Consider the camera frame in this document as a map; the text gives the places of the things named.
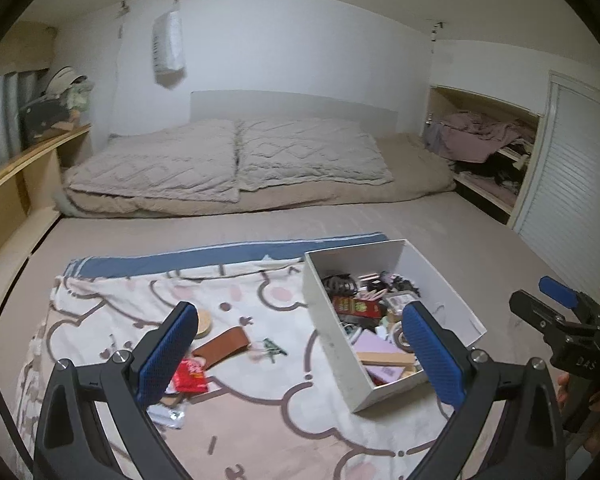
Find white headboard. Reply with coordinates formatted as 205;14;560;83
190;91;398;136

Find white cardboard box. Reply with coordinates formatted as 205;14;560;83
302;240;487;413

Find printed blanket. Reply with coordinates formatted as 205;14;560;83
17;232;511;480

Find wooden bedside shelf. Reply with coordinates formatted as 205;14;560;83
0;124;92;281

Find wooden block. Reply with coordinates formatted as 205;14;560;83
356;350;417;367

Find beige mattress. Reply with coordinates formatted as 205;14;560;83
0;195;600;480

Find white cap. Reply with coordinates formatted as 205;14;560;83
46;66;87;92

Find beige textured pillow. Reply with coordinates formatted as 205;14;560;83
235;120;395;192
62;119;241;203

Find grey curtain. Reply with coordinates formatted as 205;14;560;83
0;71;43;173

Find red snack packet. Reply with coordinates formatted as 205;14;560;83
172;357;210;395

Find brown leather case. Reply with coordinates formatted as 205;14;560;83
192;326;251;373

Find printed beige valance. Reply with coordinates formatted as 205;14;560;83
0;22;58;71

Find dark clothes pile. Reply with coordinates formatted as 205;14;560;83
455;152;526;196

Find beige tape roll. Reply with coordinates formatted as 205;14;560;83
391;320;413;353

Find black hair ties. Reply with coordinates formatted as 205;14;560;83
322;271;361;297

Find clear nail box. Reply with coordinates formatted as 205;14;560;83
382;292;418;313

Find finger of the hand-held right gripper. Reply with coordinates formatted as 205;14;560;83
509;289;572;337
539;275;600;320

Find white louvered door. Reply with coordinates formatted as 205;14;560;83
510;71;600;306

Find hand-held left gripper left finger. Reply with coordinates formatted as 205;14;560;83
32;301;201;480

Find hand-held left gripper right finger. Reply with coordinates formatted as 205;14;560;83
401;301;566;480

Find round wooden box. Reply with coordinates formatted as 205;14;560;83
195;307;215;338

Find pink clothes pile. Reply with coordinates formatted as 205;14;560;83
425;112;537;163

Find white hanging bag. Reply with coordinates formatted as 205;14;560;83
151;0;187;78

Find green clips with white loop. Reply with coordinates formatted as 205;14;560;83
250;337;288;363

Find wooden closet shelf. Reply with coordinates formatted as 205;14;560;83
422;85;541;221

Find white sachet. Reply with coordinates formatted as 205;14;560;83
147;400;186;430

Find dark floral scrunchie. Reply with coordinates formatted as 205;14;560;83
380;271;421;296

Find red box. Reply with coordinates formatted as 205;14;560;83
331;295;383;318

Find pink notepad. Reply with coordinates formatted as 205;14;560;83
352;332;403;356
365;362;411;386

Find beige quilted pillows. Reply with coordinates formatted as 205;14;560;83
60;132;457;218

